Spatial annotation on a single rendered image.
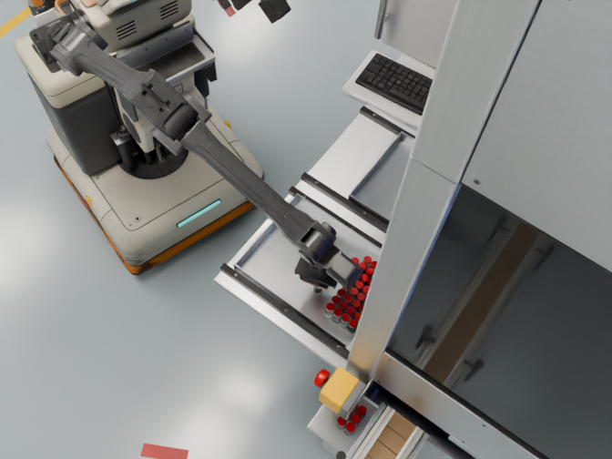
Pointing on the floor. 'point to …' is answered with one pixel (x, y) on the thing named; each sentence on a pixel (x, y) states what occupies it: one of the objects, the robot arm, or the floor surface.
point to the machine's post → (439, 162)
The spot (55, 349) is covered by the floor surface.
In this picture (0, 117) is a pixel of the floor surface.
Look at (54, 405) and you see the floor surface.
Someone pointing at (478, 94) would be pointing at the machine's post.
